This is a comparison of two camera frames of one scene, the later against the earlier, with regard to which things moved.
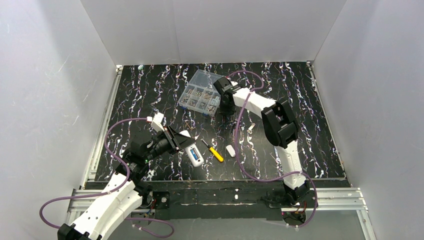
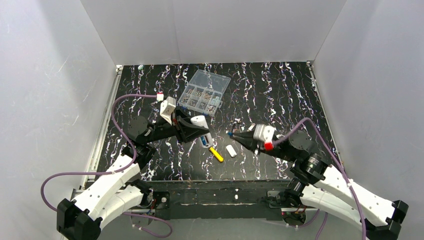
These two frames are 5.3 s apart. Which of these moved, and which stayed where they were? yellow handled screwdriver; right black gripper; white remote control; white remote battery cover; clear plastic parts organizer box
Moved: white remote control; right black gripper
Stayed: yellow handled screwdriver; white remote battery cover; clear plastic parts organizer box
